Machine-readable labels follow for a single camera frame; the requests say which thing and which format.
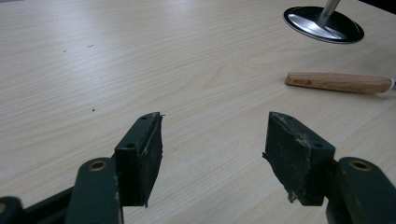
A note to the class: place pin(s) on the black round metal stand base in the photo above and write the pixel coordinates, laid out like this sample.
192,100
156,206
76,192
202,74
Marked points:
314,26

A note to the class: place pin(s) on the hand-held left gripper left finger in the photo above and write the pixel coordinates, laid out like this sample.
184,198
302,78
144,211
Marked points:
138,161

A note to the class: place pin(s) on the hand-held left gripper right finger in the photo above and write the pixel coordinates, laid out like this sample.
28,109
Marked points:
295,158

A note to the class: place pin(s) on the silver metal stand pole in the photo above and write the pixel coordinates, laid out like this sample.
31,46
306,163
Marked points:
329,8

